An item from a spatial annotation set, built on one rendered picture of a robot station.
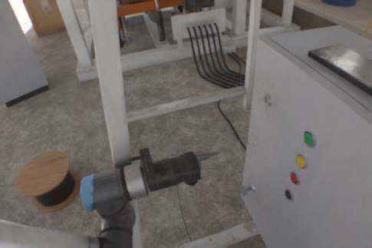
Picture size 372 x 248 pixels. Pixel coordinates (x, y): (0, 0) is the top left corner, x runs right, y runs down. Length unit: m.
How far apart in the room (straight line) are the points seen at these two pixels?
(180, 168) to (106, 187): 0.19
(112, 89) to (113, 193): 0.25
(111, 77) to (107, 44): 0.07
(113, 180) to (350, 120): 0.50
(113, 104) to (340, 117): 0.44
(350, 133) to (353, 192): 0.09
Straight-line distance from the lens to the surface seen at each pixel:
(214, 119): 2.23
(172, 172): 0.60
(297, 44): 0.52
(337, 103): 0.38
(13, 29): 3.22
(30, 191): 1.87
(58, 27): 5.89
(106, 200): 0.62
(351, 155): 0.39
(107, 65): 0.52
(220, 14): 3.24
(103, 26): 0.49
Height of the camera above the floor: 1.45
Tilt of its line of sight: 41 degrees down
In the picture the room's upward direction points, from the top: 7 degrees counter-clockwise
